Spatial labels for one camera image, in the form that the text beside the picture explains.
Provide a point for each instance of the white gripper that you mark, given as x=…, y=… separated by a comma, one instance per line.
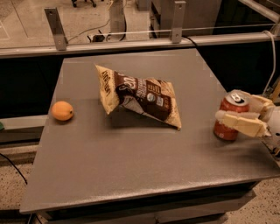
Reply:
x=274, y=120

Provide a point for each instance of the red coke can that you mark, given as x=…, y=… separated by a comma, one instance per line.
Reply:
x=232, y=106

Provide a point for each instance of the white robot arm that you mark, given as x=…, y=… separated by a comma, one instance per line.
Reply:
x=272, y=143

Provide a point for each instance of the brown chip bag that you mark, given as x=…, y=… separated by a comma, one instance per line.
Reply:
x=149, y=97

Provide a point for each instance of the grey table base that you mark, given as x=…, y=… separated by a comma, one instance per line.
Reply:
x=162, y=208

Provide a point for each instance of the orange fruit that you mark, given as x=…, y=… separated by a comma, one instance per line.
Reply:
x=62, y=111

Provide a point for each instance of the horizontal metal rail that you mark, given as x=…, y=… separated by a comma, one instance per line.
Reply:
x=155, y=44

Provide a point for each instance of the right metal bracket post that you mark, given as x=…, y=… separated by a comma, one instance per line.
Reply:
x=178, y=20

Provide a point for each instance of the metal bracket post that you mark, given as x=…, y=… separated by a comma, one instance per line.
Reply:
x=56, y=27
x=178, y=20

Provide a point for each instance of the left metal bracket post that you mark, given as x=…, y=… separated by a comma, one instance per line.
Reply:
x=56, y=27

